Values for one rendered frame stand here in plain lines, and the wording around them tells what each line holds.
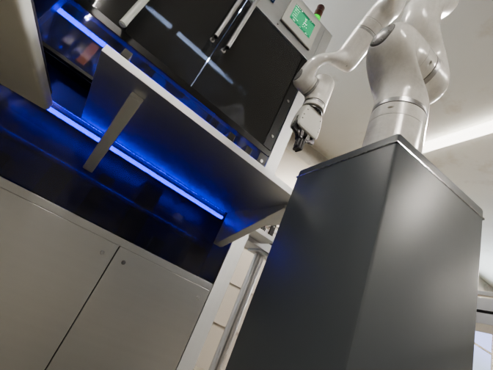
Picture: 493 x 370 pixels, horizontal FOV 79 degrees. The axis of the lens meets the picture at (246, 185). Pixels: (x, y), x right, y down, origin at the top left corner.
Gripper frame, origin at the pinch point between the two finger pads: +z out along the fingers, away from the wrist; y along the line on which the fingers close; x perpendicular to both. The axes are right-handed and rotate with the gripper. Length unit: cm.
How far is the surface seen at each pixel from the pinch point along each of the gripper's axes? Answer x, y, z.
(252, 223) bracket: -7.5, 0.5, 30.1
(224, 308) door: -241, -145, 49
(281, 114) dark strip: -28.7, -3.5, -30.6
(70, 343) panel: -28, 27, 81
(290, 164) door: -240, -156, -163
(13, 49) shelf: 7, 70, 33
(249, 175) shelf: 6.6, 15.4, 24.3
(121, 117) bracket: -1, 49, 28
